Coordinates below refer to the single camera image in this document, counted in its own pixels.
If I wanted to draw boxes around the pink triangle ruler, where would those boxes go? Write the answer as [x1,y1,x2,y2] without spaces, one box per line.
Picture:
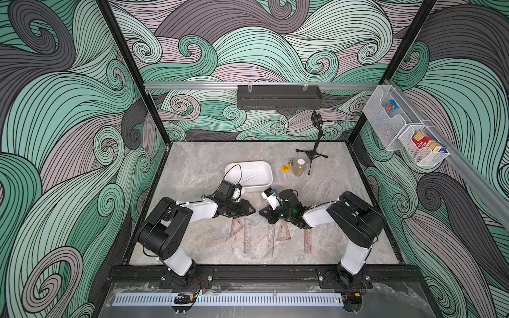
[275,221,291,242]
[229,218,245,238]

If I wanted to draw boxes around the pink triangle ruler right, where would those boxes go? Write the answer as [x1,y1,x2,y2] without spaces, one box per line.
[275,221,291,242]

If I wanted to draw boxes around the black wall shelf tray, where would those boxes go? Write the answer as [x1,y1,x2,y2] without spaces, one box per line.
[237,86,323,114]

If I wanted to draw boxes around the black corner frame post left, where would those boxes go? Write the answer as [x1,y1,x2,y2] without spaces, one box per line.
[96,0,172,149]

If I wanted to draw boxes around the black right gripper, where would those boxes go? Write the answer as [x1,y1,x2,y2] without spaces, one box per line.
[261,202,295,223]

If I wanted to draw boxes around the clear wall bin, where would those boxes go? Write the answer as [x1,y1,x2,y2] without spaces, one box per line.
[363,85,412,151]
[398,124,450,168]

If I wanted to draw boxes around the clear wall bin upper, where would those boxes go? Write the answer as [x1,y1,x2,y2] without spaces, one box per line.
[363,85,412,151]

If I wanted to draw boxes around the pink straight ruler left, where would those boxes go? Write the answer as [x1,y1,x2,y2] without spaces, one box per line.
[243,218,252,254]

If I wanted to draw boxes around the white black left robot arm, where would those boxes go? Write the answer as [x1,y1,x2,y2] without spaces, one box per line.
[136,197,256,277]

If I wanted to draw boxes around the black tripod stand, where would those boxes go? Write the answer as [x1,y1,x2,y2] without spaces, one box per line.
[296,111,329,175]

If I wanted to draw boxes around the aluminium rail right wall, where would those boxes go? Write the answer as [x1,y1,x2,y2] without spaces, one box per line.
[384,79,508,230]

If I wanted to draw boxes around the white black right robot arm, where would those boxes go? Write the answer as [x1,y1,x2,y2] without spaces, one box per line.
[258,188,385,290]

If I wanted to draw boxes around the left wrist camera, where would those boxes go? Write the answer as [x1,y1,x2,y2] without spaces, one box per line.
[214,180,243,202]

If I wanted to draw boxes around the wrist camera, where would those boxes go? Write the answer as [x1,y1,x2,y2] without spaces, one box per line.
[214,180,243,202]
[261,188,280,210]

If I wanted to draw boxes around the black corner frame post right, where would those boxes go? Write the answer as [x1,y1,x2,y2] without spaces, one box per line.
[347,0,438,143]

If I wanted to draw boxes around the clear wall bin lower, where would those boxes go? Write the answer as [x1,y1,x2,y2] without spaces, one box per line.
[398,124,450,168]

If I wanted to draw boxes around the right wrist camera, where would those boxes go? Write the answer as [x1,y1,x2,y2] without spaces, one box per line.
[261,188,280,210]

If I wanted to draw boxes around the clear straight ruler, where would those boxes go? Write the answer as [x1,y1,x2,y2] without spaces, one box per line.
[239,170,265,183]

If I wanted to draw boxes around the pink straight ruler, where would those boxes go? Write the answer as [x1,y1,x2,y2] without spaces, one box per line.
[304,229,312,254]
[243,218,252,254]

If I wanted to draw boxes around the black corner frame post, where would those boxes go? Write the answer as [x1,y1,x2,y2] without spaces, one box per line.
[347,0,438,143]
[96,0,172,149]

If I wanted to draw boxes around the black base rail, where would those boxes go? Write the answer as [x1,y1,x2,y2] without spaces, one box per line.
[107,264,424,291]

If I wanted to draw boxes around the aluminium rail back wall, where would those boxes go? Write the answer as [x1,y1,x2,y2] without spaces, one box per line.
[144,81,378,91]

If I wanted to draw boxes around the clear stencil ruler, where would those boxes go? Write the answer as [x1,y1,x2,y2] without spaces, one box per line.
[266,224,275,257]

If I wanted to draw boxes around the pink straight ruler right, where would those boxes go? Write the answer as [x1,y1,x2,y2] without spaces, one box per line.
[304,229,312,254]

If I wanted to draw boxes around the clear protractor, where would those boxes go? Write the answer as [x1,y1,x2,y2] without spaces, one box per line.
[249,213,268,237]

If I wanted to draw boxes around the white slotted cable duct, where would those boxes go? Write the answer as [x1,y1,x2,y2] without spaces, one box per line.
[112,292,344,307]

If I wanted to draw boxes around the white plastic storage box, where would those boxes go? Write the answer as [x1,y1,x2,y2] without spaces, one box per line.
[224,161,274,193]

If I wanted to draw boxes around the clear jar with liquid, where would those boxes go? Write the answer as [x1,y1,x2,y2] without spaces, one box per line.
[292,158,306,177]

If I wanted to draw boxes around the aluminium rail wall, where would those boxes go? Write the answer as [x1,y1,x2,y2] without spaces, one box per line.
[384,79,508,230]
[144,81,378,91]

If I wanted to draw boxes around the pink triangle ruler left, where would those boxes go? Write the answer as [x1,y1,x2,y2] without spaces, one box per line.
[229,218,245,238]

